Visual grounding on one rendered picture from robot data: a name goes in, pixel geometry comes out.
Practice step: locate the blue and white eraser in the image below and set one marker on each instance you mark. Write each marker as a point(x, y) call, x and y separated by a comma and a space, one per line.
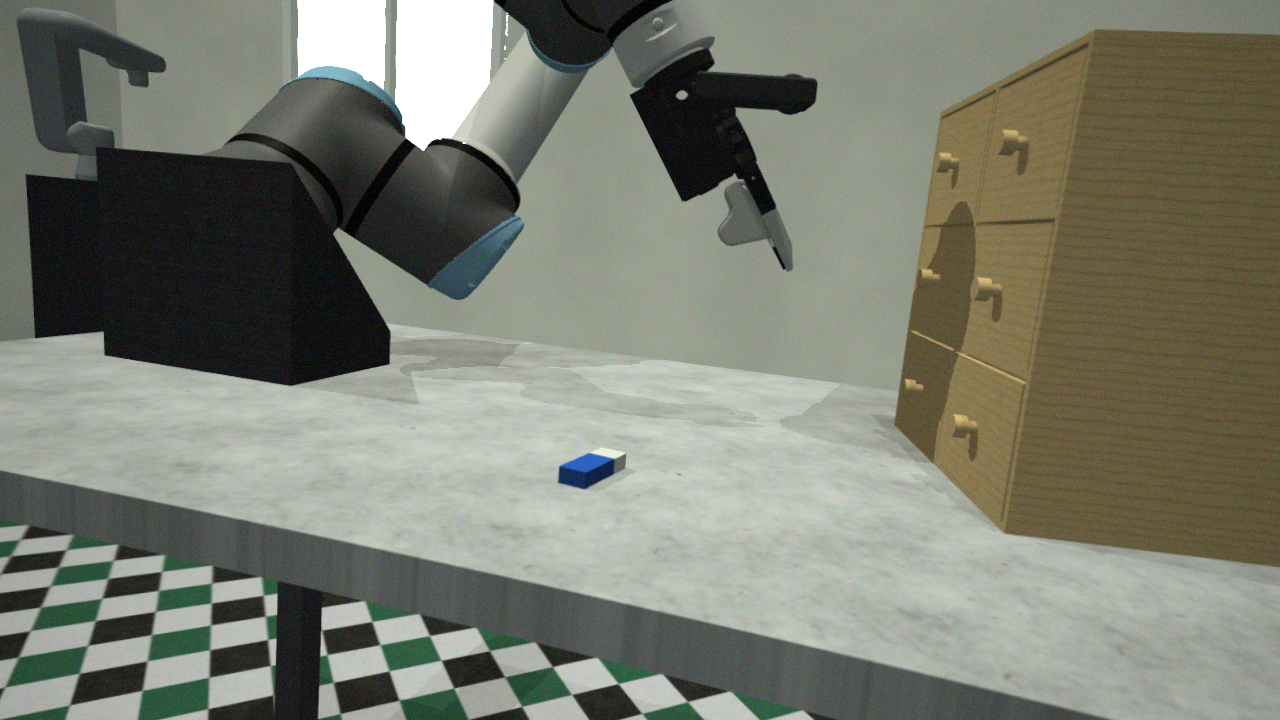
point(591, 468)

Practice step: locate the brown wooden chest of drawers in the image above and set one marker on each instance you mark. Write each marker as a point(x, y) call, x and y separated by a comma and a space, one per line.
point(1151, 412)

